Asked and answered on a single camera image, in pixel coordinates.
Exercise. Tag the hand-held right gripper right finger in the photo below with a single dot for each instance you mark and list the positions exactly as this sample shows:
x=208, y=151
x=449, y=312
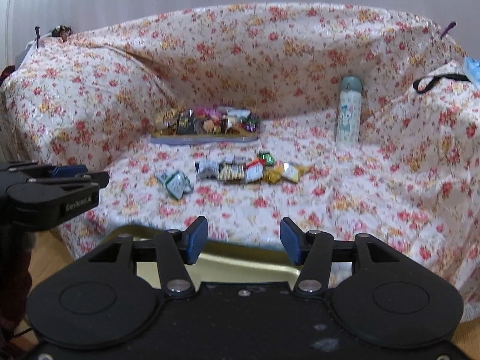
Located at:
x=291, y=242

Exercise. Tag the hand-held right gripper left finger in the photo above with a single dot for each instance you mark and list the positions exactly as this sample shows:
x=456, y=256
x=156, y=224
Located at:
x=195, y=240

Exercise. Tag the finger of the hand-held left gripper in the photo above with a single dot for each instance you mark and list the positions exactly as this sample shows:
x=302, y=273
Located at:
x=90, y=180
x=67, y=171

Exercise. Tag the red and white snack packet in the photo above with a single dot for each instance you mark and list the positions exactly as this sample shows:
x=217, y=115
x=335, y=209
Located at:
x=253, y=171

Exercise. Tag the pile of mixed snacks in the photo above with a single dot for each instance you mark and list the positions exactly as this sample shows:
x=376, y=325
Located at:
x=210, y=120

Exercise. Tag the person's left forearm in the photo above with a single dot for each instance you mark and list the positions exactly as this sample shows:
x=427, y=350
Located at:
x=15, y=285

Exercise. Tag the gold tin lid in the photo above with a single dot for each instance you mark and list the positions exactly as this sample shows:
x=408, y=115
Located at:
x=240, y=260

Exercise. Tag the green and white snack packet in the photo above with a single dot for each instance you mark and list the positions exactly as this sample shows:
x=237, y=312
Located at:
x=174, y=184

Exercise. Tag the gold foil snack packet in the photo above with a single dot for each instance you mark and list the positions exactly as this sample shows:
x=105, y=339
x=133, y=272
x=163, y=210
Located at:
x=273, y=175

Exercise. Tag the white and yellow snack packet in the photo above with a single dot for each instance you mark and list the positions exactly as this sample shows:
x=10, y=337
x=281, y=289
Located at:
x=293, y=172

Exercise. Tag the silver wrapped snack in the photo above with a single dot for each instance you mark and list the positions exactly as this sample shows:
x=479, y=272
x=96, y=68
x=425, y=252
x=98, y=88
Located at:
x=206, y=168

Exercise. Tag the gold patterned snack packet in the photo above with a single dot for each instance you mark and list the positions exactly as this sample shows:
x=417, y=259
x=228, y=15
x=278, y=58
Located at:
x=230, y=172

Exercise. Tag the green candy wrapper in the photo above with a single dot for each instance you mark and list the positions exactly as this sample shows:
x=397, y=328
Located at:
x=266, y=157

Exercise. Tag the black clip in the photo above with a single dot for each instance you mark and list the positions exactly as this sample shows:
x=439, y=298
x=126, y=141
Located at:
x=38, y=37

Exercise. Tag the brown small object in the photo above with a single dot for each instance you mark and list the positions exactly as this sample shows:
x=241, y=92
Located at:
x=62, y=32

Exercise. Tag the cat print water bottle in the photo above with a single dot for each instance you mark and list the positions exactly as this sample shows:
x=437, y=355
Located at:
x=349, y=112

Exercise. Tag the floral sofa cover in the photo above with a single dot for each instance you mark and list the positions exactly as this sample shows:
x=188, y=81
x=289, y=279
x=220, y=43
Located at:
x=285, y=60

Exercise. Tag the light blue packet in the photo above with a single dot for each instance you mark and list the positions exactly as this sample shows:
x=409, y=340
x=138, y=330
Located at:
x=473, y=69

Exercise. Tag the purple stick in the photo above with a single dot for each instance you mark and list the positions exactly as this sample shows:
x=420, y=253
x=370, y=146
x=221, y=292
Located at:
x=448, y=30

